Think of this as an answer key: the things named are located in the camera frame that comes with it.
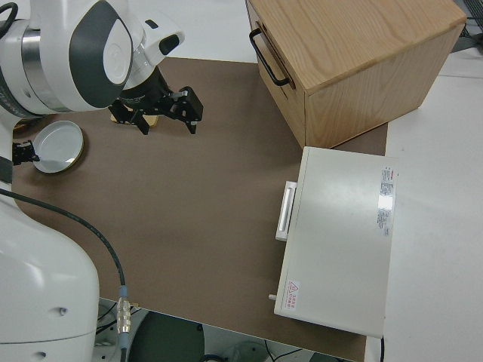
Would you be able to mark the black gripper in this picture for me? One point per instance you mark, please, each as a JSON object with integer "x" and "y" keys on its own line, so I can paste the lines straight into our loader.
{"x": 143, "y": 94}

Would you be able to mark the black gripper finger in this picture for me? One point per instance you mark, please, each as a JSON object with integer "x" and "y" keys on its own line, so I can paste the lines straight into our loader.
{"x": 23, "y": 152}

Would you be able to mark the gray round plate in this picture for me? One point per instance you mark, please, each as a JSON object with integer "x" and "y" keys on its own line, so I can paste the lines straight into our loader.
{"x": 60, "y": 143}

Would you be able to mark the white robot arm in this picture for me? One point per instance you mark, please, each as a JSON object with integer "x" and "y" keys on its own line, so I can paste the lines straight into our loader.
{"x": 45, "y": 56}

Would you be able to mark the wooden mug tree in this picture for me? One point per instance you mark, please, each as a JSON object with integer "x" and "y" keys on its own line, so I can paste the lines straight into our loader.
{"x": 154, "y": 121}

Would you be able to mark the brown table mat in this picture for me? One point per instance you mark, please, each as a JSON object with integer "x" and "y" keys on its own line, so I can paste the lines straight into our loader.
{"x": 188, "y": 207}

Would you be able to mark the large wooden box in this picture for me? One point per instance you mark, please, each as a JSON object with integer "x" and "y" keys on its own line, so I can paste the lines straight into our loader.
{"x": 358, "y": 56}

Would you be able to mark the white toaster oven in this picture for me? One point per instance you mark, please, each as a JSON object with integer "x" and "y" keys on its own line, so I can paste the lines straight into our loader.
{"x": 339, "y": 245}

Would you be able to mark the dark round floor base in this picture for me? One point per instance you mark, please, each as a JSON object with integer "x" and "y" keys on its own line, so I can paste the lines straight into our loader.
{"x": 166, "y": 339}

